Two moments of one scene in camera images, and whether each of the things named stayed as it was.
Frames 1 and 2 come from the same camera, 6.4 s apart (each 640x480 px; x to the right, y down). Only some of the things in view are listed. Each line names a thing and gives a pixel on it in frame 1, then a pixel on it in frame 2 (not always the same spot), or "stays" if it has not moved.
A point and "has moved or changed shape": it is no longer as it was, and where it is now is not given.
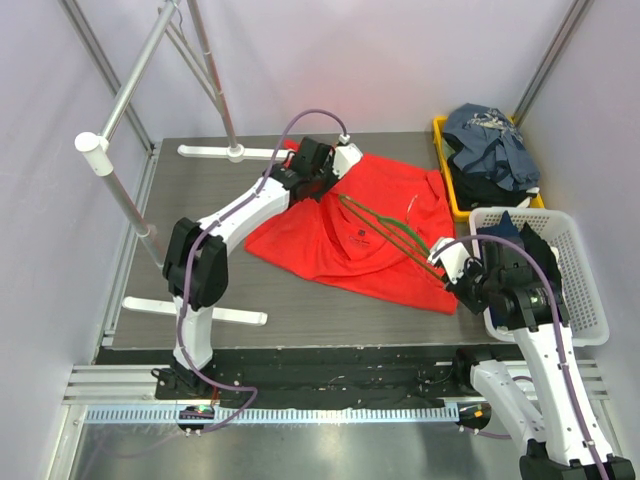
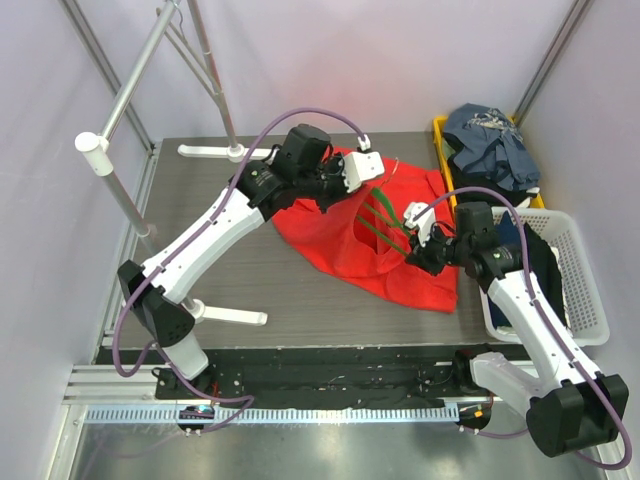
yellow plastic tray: [438, 127] stays
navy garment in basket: [533, 244] stays
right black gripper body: [462, 291] → [424, 252]
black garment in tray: [471, 190] stays
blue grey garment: [482, 140] stays
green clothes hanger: [343, 198] has moved or changed shape
